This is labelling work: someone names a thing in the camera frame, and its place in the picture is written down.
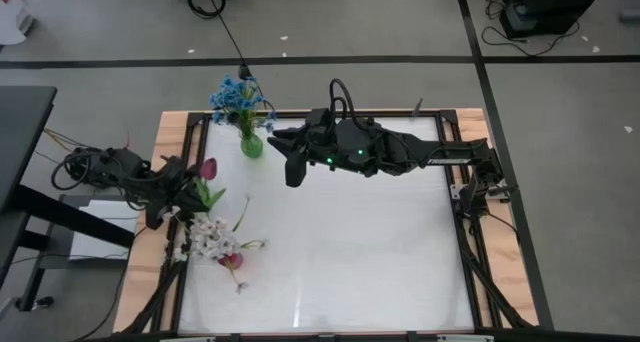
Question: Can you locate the white artificial flower bunch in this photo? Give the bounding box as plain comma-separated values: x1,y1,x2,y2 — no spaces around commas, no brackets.
187,194,271,263
160,205,251,294

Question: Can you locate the green glass vase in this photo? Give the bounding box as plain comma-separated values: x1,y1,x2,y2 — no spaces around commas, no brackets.
239,129,265,159

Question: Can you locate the white sheet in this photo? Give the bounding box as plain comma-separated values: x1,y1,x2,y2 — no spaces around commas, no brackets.
68,199,140,262

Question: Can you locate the black floor cable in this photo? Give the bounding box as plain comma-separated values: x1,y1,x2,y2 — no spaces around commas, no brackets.
186,0,251,68

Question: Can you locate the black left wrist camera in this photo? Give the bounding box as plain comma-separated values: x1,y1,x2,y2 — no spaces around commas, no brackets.
147,204,171,232

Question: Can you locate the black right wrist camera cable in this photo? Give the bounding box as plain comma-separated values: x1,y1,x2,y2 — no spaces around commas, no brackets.
327,77,357,128

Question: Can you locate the blue artificial flower bunch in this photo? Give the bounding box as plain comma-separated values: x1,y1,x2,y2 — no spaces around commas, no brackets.
238,79,278,138
208,74,254,128

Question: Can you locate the wooden table base board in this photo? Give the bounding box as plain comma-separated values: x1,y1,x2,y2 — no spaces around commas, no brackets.
112,107,542,335

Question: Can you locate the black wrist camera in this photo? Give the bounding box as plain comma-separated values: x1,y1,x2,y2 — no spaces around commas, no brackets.
305,108,332,133
147,204,171,232

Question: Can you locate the black equipment tower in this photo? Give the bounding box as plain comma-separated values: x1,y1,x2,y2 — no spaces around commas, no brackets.
499,0,612,39

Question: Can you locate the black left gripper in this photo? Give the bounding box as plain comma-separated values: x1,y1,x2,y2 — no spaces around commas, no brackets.
149,156,210,214

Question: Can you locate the dark pink artificial tulip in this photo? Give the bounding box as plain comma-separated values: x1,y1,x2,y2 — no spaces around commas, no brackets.
192,157,228,212

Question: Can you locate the white floor object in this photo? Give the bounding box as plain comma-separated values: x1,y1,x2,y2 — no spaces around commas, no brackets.
0,0,37,47

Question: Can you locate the black aluminium table frame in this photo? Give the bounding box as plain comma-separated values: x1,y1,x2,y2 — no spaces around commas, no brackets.
119,109,556,342

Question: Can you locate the black desk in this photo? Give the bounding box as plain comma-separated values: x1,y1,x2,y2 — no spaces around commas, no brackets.
0,85,137,313

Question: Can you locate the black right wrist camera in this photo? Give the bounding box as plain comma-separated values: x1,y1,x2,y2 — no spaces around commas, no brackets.
305,108,332,133

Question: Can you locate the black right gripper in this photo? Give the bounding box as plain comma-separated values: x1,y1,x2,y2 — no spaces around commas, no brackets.
267,124,349,188

